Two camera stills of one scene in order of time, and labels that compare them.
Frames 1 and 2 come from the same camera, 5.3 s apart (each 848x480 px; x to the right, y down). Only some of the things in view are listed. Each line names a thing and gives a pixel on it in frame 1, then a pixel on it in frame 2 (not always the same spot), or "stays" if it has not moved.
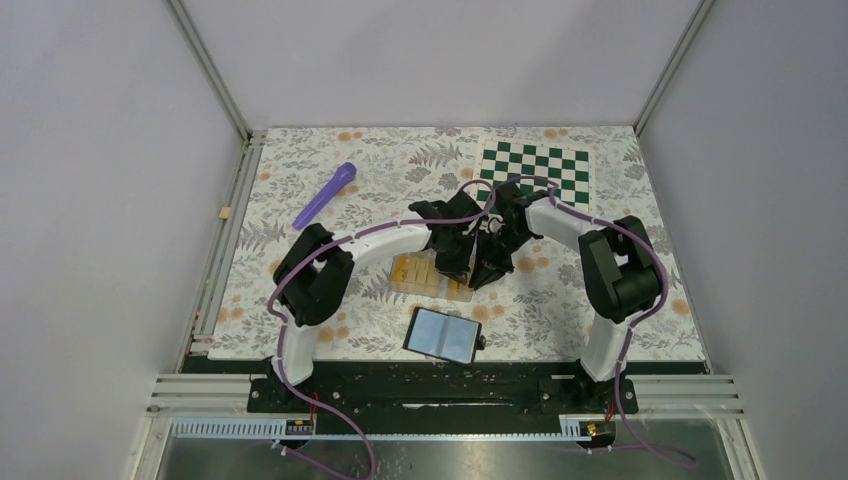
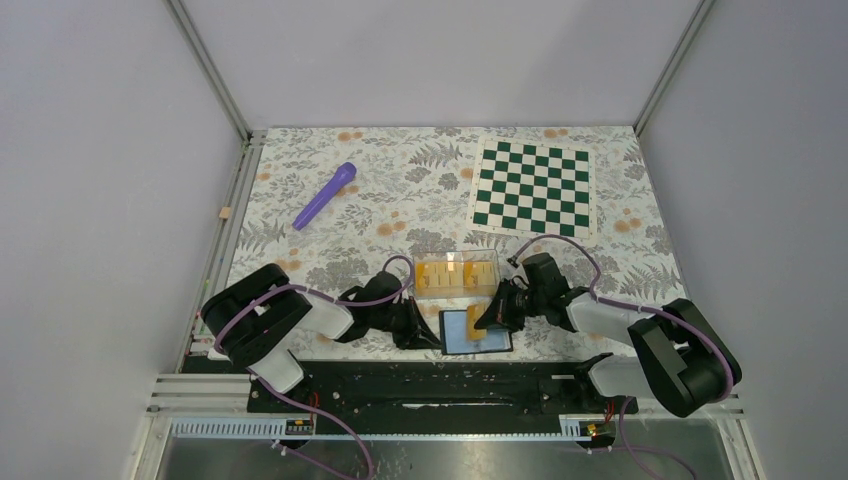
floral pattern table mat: (534, 243) stays
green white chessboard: (561, 169) stays
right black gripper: (496, 267) -> (499, 312)
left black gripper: (460, 268) -> (416, 334)
